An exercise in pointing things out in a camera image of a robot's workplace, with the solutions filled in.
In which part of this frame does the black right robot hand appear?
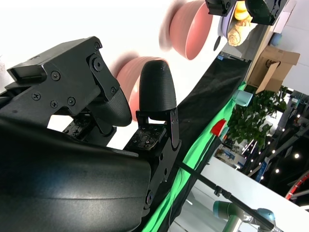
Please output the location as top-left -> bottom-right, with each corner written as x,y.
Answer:
0,36 -> 182,232

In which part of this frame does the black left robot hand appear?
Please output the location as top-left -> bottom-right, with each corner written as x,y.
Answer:
204,0 -> 297,26

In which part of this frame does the pink bowl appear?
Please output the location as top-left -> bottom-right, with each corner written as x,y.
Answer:
115,56 -> 167,123
169,0 -> 213,61

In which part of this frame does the golden toy pastry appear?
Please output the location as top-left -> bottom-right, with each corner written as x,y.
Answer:
234,10 -> 251,21

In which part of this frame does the yellow toy fruit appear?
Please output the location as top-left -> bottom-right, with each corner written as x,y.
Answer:
235,0 -> 247,12

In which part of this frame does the lavender plastic plate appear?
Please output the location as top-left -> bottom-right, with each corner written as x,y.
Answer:
217,0 -> 244,42

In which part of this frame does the black round table grommet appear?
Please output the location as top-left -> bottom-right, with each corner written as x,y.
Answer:
213,35 -> 222,52

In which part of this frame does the brown cardboard box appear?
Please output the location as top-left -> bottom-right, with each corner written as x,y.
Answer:
245,45 -> 301,94

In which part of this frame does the pale teal cylinder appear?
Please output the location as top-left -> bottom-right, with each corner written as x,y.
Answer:
231,89 -> 254,107

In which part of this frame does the black backdrop cloth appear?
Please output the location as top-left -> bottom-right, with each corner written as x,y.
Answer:
142,52 -> 252,232

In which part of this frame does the green leafy plant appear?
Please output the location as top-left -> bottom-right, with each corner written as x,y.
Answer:
226,86 -> 289,150

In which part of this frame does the green cloth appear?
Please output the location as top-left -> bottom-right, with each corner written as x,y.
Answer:
142,81 -> 247,232

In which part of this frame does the red plastic piece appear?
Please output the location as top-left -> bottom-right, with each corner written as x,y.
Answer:
210,118 -> 226,138

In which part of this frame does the black stand pole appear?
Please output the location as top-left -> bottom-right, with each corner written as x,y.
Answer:
173,161 -> 277,232

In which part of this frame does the red metal frame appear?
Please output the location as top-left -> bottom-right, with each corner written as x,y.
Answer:
284,177 -> 309,201

